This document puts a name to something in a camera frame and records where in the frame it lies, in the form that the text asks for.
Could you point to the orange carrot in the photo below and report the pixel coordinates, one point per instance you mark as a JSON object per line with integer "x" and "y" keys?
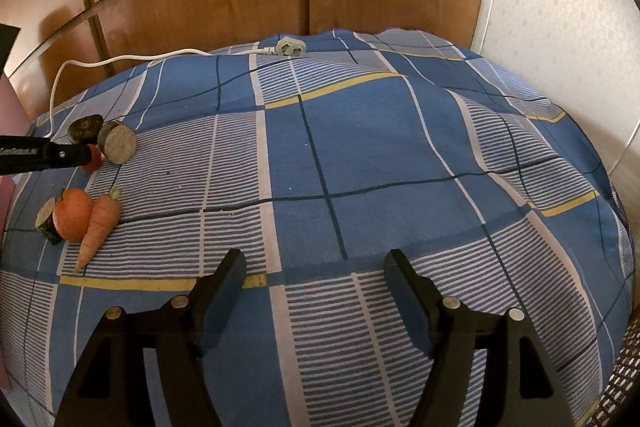
{"x": 100, "y": 222}

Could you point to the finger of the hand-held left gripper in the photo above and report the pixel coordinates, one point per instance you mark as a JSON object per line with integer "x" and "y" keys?
{"x": 65, "y": 154}

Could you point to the blue plaid cloth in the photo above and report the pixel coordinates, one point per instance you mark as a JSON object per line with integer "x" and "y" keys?
{"x": 375, "y": 147}

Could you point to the pale cut piece dark rind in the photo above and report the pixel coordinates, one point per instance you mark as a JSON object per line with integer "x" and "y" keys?
{"x": 47, "y": 219}

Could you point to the pink shallow tray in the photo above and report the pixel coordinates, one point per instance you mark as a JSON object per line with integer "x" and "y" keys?
{"x": 10, "y": 107}

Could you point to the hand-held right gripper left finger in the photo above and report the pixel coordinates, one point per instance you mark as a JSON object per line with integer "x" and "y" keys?
{"x": 227, "y": 287}

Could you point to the red tomato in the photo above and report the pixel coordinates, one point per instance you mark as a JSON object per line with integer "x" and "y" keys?
{"x": 94, "y": 163}

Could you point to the orange with stem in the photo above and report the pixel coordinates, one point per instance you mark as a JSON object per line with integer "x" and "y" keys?
{"x": 75, "y": 217}

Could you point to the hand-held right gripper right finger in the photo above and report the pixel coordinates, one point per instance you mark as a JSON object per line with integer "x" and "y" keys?
{"x": 405, "y": 287}

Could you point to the woven rattan furniture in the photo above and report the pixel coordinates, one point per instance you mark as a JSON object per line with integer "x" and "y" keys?
{"x": 622, "y": 387}

